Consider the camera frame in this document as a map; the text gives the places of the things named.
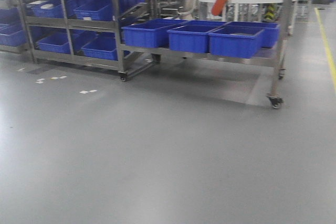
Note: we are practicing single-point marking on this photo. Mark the blue bin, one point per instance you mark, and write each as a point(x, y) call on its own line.
point(191, 38)
point(234, 41)
point(270, 35)
point(151, 34)

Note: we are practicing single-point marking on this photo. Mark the steel multi-tier shelf rack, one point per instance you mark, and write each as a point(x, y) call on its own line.
point(84, 32)

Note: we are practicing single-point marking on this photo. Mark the front middle blue bin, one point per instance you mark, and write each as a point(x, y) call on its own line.
point(191, 38)

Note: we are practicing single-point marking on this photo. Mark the black caster wheel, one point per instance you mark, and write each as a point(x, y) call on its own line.
point(276, 102)

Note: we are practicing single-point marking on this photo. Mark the front left blue bin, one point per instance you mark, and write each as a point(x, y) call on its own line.
point(151, 34)

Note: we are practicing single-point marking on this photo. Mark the steel wheeled shelf cart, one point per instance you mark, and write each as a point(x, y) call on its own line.
point(265, 57)

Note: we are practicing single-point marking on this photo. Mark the front right blue bin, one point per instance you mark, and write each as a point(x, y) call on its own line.
point(234, 41)

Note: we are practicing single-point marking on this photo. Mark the rear right blue bin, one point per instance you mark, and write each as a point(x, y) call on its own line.
point(270, 35)

